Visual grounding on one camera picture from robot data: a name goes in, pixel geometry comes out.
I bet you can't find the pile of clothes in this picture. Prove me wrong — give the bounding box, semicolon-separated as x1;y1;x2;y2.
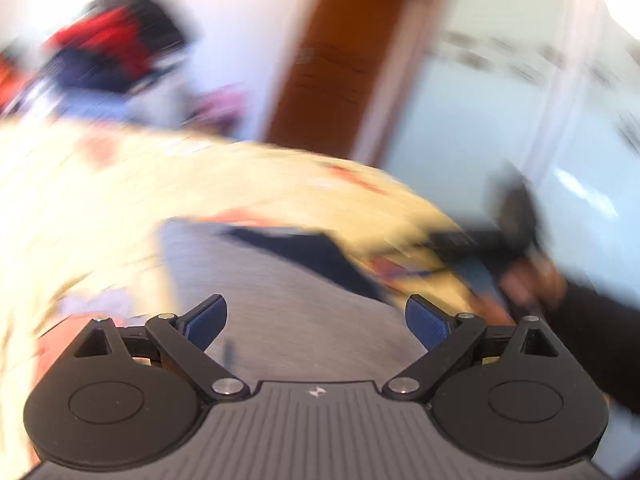
90;0;201;93

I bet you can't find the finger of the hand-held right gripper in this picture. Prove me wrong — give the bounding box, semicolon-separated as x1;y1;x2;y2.
430;230;501;306

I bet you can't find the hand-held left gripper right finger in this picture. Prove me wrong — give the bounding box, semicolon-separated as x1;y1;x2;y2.
382;294;561;402

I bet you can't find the pink plastic bag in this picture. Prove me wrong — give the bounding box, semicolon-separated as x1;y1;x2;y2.
195;85;251;127

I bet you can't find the navy and light blue sweater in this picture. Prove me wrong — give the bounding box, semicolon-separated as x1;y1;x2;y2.
160;217;436;391

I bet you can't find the brown wooden door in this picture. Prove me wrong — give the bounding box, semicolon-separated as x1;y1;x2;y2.
265;0;451;161

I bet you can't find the person's right forearm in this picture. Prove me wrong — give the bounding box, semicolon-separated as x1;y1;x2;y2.
542;280;640;411

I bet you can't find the pale glass door panel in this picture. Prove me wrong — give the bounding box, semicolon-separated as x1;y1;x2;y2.
385;0;640;291

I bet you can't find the yellow printed bed sheet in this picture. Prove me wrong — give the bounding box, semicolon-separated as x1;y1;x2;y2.
0;120;506;480

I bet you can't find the light blue knit blanket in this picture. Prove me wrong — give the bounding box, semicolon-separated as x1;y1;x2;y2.
47;92;133;122

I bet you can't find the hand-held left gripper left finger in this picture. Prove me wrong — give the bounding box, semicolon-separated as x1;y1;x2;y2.
74;294;251;402

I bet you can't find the person's right hand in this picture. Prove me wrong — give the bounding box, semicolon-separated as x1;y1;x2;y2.
500;255;568;318

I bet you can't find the navy quilted garment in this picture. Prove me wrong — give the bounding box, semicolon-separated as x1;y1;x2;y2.
50;50;128;92

